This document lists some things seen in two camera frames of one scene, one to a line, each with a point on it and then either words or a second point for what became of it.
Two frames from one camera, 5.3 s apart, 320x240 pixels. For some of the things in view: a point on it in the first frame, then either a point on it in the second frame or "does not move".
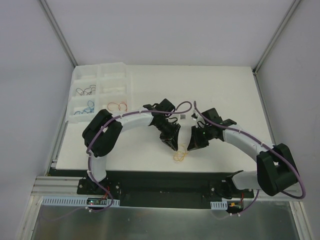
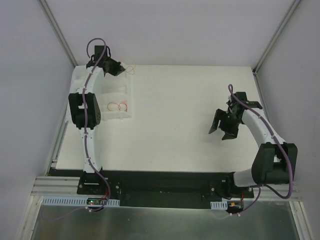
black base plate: (163, 190) does not move
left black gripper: (169, 132) -> (115, 68)
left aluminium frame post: (49, 13) does not move
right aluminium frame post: (286, 18) does not move
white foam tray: (98, 87) does not move
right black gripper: (199, 136) -> (225, 124)
